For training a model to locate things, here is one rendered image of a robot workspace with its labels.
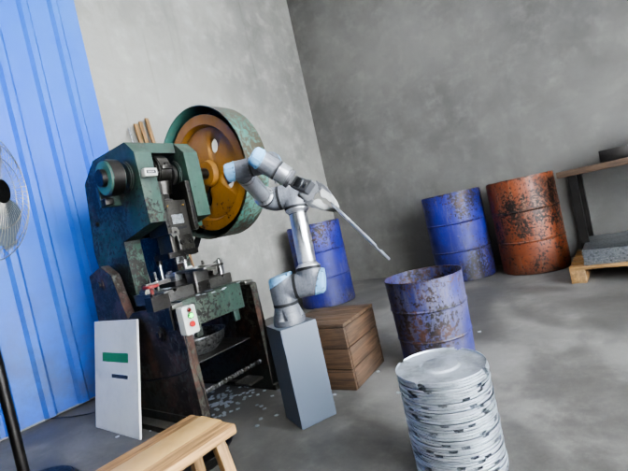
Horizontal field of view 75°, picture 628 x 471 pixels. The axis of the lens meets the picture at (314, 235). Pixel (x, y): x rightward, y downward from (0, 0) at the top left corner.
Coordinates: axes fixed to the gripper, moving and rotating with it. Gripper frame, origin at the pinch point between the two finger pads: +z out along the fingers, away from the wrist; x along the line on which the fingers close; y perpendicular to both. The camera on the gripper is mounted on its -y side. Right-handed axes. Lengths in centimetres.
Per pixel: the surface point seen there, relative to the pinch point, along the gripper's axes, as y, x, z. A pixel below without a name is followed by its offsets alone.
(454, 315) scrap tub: 55, 9, 82
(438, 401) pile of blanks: -29, 34, 55
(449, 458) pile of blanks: -29, 46, 67
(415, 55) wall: 318, -219, 0
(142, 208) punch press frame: 67, 49, -80
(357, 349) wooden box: 65, 51, 53
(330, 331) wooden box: 62, 50, 35
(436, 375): -22, 29, 54
